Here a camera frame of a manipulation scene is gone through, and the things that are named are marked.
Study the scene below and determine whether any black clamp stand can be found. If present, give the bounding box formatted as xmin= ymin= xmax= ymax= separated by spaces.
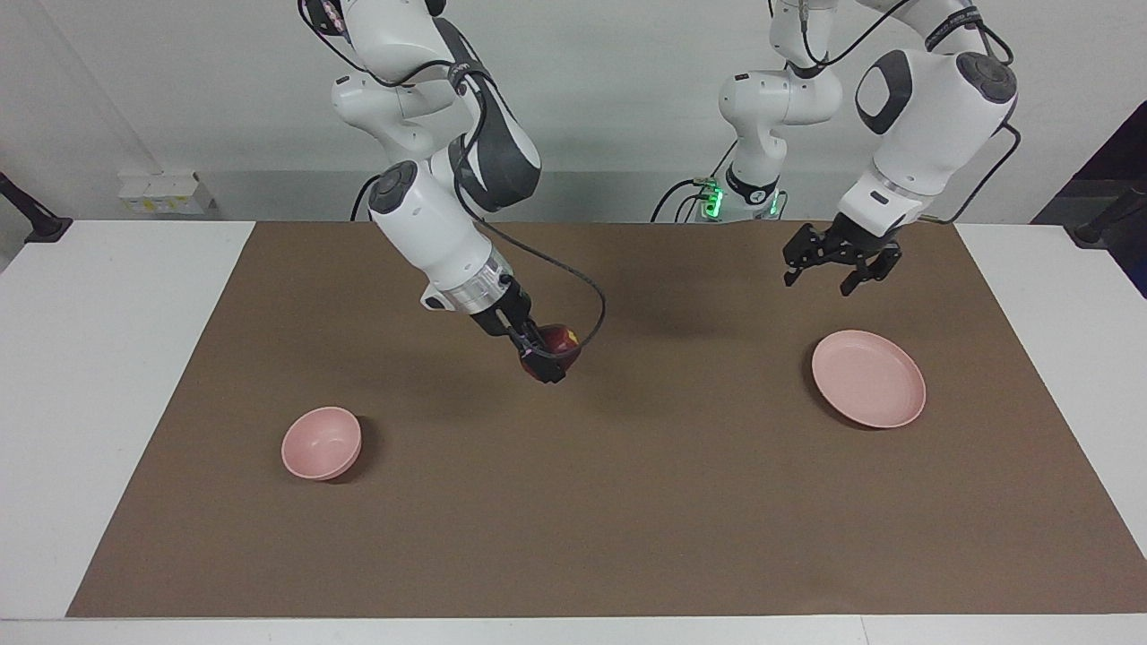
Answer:
xmin=0 ymin=170 xmax=73 ymax=245

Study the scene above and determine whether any dark red apple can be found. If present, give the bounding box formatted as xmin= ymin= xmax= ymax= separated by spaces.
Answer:
xmin=524 ymin=323 xmax=582 ymax=384

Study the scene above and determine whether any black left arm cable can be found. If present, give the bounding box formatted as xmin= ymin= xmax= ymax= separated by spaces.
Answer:
xmin=796 ymin=0 xmax=1023 ymax=225

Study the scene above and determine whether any pink plate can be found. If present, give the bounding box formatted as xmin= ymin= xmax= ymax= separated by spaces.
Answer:
xmin=811 ymin=330 xmax=927 ymax=429

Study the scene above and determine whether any black pole stand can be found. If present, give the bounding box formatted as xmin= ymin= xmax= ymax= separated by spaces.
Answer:
xmin=1065 ymin=177 xmax=1147 ymax=250

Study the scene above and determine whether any dark background equipment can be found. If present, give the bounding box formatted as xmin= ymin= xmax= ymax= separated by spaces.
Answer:
xmin=1031 ymin=100 xmax=1147 ymax=298

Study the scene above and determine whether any brown table mat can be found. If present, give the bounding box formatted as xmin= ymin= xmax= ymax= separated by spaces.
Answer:
xmin=66 ymin=221 xmax=1147 ymax=618

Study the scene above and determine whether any pink bowl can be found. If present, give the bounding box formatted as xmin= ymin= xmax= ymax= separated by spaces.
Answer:
xmin=281 ymin=407 xmax=363 ymax=482

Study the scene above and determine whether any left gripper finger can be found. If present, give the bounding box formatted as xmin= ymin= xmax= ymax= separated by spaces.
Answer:
xmin=782 ymin=226 xmax=830 ymax=288
xmin=840 ymin=249 xmax=904 ymax=297

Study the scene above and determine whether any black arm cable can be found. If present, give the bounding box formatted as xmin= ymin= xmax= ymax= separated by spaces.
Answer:
xmin=796 ymin=0 xmax=1023 ymax=225
xmin=298 ymin=0 xmax=608 ymax=352

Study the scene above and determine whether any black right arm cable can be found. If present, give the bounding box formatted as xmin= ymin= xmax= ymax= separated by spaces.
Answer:
xmin=298 ymin=0 xmax=608 ymax=352

